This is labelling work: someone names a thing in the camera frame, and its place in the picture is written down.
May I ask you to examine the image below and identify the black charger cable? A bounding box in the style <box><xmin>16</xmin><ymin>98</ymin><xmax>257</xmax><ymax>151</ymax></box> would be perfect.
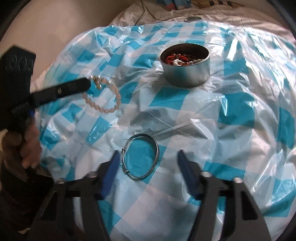
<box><xmin>134</xmin><ymin>0</ymin><xmax>186</xmax><ymax>26</ymax></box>

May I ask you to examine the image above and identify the silver bangle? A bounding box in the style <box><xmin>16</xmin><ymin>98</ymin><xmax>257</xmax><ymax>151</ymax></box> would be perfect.
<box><xmin>121</xmin><ymin>133</ymin><xmax>160</xmax><ymax>181</ymax></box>

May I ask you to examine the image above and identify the pink pearl bead bracelet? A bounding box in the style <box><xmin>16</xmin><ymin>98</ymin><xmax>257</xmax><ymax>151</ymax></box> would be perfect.
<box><xmin>82</xmin><ymin>74</ymin><xmax>122</xmax><ymax>114</ymax></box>

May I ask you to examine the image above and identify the blue cartoon curtain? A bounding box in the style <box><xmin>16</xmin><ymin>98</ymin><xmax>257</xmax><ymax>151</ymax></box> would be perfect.
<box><xmin>156</xmin><ymin>0</ymin><xmax>192</xmax><ymax>10</ymax></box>

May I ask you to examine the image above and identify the round metal tin lid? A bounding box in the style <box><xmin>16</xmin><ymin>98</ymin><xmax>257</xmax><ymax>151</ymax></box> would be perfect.
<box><xmin>184</xmin><ymin>16</ymin><xmax>202</xmax><ymax>23</ymax></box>

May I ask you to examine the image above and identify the white bed sheet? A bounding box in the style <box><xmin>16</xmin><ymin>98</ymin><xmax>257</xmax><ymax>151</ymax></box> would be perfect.
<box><xmin>111</xmin><ymin>1</ymin><xmax>295</xmax><ymax>43</ymax></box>

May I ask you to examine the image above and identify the jewelry inside tin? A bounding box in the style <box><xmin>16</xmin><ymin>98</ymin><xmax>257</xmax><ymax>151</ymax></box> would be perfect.
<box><xmin>164</xmin><ymin>54</ymin><xmax>204</xmax><ymax>66</ymax></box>

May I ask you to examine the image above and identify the blue checkered plastic sheet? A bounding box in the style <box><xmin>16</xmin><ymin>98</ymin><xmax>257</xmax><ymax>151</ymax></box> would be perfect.
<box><xmin>38</xmin><ymin>21</ymin><xmax>295</xmax><ymax>240</ymax></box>

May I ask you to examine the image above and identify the left hand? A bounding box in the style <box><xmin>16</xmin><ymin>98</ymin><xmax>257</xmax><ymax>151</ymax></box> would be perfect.
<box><xmin>2</xmin><ymin>117</ymin><xmax>42</xmax><ymax>169</ymax></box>

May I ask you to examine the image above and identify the round metal tin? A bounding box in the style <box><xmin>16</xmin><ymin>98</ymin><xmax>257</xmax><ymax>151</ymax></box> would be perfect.
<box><xmin>159</xmin><ymin>43</ymin><xmax>210</xmax><ymax>88</ymax></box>

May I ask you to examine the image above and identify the striped pillow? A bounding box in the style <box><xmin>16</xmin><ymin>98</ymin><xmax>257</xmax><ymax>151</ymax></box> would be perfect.
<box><xmin>192</xmin><ymin>1</ymin><xmax>243</xmax><ymax>9</ymax></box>

